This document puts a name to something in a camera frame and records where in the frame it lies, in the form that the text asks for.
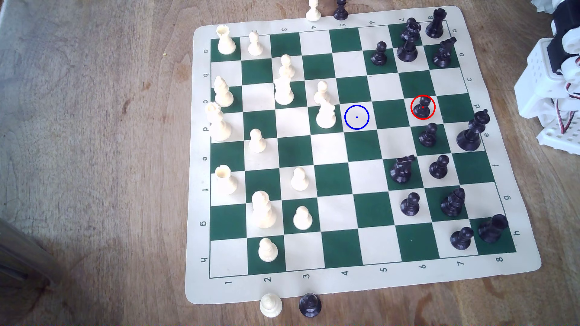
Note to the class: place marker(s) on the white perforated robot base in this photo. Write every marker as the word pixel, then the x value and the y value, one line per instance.
pixel 555 136

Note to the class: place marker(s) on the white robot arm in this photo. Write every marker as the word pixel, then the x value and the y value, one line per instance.
pixel 541 72

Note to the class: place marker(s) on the white chess pawn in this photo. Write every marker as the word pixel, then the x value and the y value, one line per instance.
pixel 268 251
pixel 255 45
pixel 257 142
pixel 302 219
pixel 326 117
pixel 299 180
pixel 271 306
pixel 322 93
pixel 312 12
pixel 286 67

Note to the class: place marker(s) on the green and white chess mat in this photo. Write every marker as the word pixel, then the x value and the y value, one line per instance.
pixel 335 176

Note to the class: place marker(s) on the white chess king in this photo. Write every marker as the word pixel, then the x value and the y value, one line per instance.
pixel 263 213

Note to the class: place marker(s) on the white chess rook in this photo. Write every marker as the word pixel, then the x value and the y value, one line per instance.
pixel 225 181
pixel 225 41

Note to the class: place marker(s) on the white chess queen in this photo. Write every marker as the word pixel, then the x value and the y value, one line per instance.
pixel 219 126

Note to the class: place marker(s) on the white chess bishop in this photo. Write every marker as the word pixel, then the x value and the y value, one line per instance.
pixel 223 94

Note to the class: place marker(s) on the black chess knight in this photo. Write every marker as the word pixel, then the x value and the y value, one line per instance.
pixel 402 170
pixel 443 55

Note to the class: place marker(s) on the black chess bishop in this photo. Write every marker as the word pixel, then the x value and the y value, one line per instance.
pixel 407 50
pixel 452 203

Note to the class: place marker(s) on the black chess king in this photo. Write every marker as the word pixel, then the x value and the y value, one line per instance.
pixel 469 136

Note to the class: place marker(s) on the black chess rook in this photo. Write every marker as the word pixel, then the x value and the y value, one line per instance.
pixel 435 25
pixel 492 229

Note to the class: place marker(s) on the dark grey object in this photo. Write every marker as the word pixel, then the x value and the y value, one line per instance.
pixel 18 258

